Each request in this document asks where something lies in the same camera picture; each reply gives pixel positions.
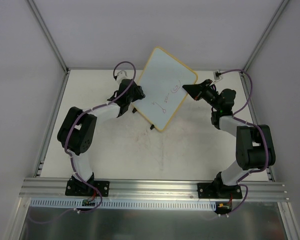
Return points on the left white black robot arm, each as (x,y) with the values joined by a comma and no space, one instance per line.
(78,128)

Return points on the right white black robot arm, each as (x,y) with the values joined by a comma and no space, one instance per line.
(254,149)

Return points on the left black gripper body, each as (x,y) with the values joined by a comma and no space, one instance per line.
(134,94)

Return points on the right aluminium frame post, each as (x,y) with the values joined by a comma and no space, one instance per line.
(266,33)

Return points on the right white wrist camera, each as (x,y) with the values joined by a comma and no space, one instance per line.
(217,76)

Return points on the aluminium frame post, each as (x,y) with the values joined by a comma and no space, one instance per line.
(47,34)
(266,33)

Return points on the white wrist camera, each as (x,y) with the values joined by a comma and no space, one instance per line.
(121,75)
(217,76)

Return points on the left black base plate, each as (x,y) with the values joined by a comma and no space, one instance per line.
(100,188)

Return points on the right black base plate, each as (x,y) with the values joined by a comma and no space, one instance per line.
(221,191)

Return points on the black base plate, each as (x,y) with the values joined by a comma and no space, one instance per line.
(100,188)
(221,191)

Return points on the yellow framed whiteboard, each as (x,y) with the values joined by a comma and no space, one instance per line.
(162,81)

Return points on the white slotted cable duct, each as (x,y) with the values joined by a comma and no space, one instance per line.
(65,203)

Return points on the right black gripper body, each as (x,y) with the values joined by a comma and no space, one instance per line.
(201,90)

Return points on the aluminium extrusion rail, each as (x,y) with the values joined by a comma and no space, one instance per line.
(175,190)

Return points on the left aluminium frame post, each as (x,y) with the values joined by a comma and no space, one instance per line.
(47,34)

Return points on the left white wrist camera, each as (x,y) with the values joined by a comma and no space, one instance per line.
(121,75)

